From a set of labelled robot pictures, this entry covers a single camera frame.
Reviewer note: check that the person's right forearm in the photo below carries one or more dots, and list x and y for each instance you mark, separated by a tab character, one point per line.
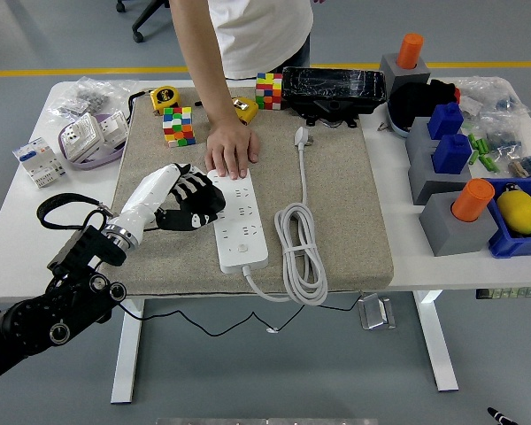
212	97

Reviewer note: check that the orange cylinder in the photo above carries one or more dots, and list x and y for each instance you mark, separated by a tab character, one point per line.
409	51
471	201

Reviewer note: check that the yellow tape measure silver clip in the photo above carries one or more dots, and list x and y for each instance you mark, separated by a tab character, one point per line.
248	110

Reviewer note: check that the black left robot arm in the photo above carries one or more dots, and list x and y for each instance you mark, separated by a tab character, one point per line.
26	327

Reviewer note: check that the colourful puzzle cube stack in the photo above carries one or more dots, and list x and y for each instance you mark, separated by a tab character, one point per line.
179	128
268	90

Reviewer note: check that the clear bag grey screws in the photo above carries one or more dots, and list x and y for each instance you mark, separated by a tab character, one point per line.
88	95

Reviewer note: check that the black cloth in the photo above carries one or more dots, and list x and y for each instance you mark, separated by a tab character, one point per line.
413	102

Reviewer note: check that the green plastic anchor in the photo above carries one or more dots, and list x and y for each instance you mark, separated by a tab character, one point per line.
474	157
472	141
482	145
492	164
484	160

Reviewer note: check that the small red item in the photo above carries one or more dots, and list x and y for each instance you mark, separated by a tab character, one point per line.
457	95

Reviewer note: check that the blue peg block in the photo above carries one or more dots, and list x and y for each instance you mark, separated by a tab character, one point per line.
451	155
444	121

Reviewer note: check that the clear bag white parts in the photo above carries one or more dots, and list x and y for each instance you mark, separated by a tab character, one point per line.
482	95

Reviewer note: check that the yellow lemon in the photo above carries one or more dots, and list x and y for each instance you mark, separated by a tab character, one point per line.
517	212

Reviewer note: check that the small black white toy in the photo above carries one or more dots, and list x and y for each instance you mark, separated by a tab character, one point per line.
510	188

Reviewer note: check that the pale blue round base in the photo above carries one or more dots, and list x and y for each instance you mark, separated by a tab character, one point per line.
396	126

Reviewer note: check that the white table leg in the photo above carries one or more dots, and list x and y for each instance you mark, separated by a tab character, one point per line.
126	354
438	345

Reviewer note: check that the grey-brown mat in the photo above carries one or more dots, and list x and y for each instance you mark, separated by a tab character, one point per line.
336	199

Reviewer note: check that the clear bag of resistors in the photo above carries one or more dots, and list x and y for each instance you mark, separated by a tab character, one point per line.
528	166

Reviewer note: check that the grey holder block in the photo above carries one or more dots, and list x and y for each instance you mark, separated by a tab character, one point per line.
418	133
425	181
451	234
387	64

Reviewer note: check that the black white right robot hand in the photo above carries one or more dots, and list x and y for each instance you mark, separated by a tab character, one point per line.
497	417

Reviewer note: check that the white circuit breaker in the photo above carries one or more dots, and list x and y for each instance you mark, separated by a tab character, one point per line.
37	161

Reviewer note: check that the white wall socket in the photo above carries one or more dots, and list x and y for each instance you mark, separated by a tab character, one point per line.
114	127
82	135

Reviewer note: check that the silver metal bracket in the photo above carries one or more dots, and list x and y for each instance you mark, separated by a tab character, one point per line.
376	312

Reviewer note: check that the clear bag blue parts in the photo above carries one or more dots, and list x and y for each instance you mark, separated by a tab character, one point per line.
504	133

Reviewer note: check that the person's right hand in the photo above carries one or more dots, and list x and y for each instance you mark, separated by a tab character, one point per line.
230	148

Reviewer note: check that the table control panel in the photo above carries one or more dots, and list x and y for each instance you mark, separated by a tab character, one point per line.
509	293

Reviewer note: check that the yellow tape measure black label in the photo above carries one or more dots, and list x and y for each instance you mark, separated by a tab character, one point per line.
164	98

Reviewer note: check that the blue storage bin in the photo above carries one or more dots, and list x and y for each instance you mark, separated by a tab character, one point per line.
509	248

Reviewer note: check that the person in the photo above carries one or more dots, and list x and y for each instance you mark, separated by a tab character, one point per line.
265	31

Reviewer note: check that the black wrapped box device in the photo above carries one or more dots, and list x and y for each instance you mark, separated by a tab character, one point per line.
332	84

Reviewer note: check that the black plug adapter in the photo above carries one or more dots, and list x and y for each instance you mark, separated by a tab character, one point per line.
219	199

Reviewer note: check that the white power strip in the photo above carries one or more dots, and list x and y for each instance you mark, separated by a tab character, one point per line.
243	239

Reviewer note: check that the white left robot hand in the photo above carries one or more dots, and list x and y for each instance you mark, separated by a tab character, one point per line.
146	195

